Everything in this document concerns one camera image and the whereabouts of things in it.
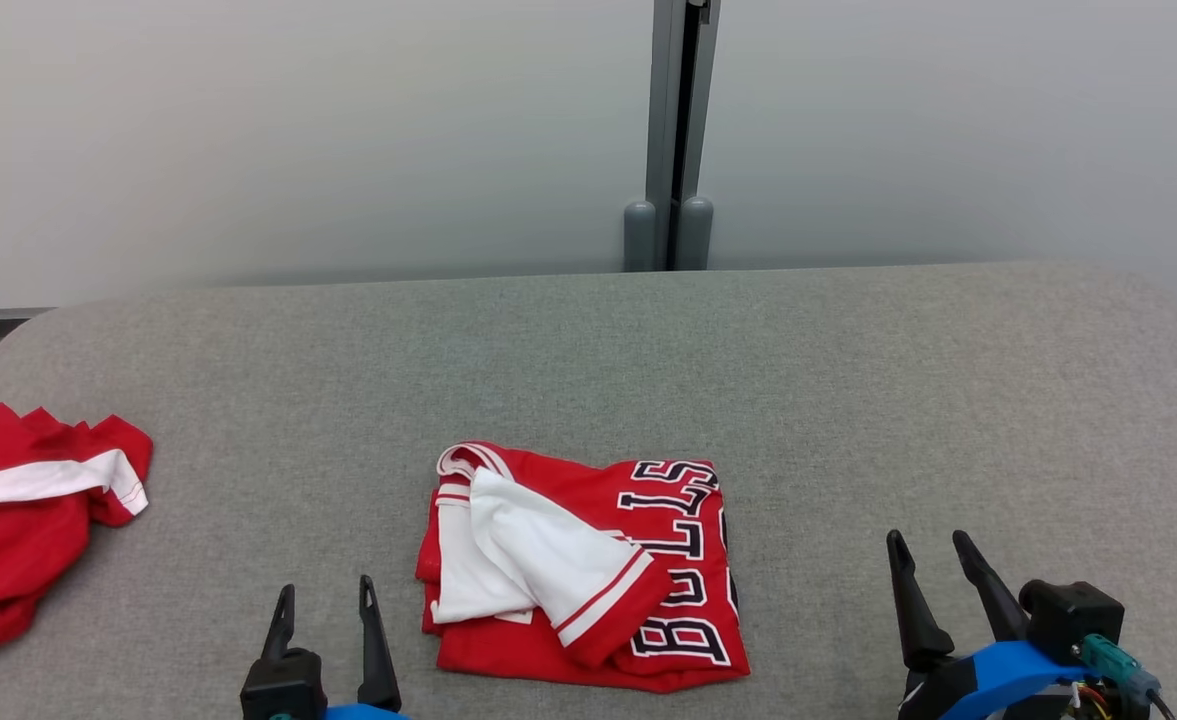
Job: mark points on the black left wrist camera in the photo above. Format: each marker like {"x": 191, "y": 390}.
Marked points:
{"x": 283, "y": 685}

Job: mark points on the grey partition post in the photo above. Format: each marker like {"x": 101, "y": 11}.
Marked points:
{"x": 670, "y": 120}

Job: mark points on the red white-sleeved Bulls jersey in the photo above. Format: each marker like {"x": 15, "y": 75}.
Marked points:
{"x": 668, "y": 590}

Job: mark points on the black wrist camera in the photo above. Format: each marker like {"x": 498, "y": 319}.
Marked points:
{"x": 283, "y": 685}
{"x": 1068, "y": 615}

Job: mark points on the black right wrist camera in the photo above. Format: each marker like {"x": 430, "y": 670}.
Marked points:
{"x": 1068, "y": 615}

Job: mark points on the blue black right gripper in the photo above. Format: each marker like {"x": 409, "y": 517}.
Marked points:
{"x": 998, "y": 685}

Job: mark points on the red white-striped basketball shorts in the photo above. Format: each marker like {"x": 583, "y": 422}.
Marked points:
{"x": 8, "y": 550}

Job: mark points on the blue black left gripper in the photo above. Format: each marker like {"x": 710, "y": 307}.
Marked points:
{"x": 363, "y": 713}

